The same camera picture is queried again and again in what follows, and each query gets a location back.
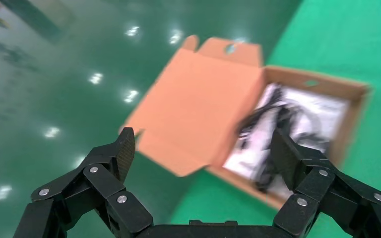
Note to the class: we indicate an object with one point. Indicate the white printed instruction sheet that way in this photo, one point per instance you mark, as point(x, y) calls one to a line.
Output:
point(322, 111)

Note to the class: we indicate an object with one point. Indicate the open brown cardboard box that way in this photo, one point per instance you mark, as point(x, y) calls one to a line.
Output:
point(197, 108)

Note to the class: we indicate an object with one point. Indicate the green table cloth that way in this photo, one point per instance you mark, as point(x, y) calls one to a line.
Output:
point(341, 39)

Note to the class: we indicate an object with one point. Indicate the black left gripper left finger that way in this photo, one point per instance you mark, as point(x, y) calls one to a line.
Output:
point(105, 180)

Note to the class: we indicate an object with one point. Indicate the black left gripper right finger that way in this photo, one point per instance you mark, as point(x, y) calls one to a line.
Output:
point(312, 177)

